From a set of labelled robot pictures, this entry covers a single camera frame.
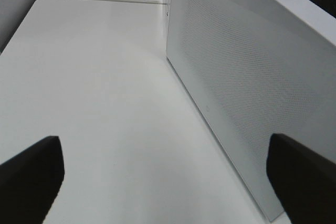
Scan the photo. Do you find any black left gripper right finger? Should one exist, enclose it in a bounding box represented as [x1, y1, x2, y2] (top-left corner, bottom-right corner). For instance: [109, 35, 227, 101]
[266, 133, 335, 223]

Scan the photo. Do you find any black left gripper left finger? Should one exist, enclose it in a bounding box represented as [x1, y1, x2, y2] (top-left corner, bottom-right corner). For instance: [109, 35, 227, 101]
[1, 136, 65, 223]

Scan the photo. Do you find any white microwave door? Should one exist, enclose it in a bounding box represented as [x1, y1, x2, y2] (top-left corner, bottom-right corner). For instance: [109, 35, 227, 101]
[167, 0, 335, 221]

